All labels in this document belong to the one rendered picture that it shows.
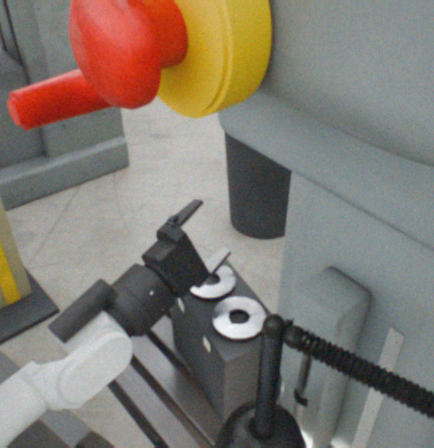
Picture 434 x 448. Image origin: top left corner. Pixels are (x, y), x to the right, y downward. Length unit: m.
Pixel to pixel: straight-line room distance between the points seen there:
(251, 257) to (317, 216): 2.31
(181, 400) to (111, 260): 1.78
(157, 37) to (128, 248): 2.63
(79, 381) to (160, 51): 0.58
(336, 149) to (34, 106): 0.16
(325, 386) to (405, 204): 0.19
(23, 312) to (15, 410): 1.83
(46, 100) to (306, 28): 0.15
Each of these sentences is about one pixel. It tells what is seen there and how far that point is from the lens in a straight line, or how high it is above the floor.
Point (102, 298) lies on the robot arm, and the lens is 0.73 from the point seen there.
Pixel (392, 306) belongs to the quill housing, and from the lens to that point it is 0.38.
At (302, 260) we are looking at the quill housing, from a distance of 0.42.
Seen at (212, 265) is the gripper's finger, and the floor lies 1.24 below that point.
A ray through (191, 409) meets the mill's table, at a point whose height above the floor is 0.96.
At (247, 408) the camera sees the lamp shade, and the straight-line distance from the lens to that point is 0.42.
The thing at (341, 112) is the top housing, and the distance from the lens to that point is 0.17.
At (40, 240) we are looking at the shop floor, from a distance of 2.95.
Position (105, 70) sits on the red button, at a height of 1.76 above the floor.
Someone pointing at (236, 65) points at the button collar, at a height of 1.76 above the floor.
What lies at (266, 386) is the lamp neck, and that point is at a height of 1.53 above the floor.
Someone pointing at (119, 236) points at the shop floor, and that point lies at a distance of 2.86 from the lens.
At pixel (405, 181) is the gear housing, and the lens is 0.28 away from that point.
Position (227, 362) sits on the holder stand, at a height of 1.15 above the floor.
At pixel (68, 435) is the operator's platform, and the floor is 0.40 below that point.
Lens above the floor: 1.82
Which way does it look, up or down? 40 degrees down
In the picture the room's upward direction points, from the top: straight up
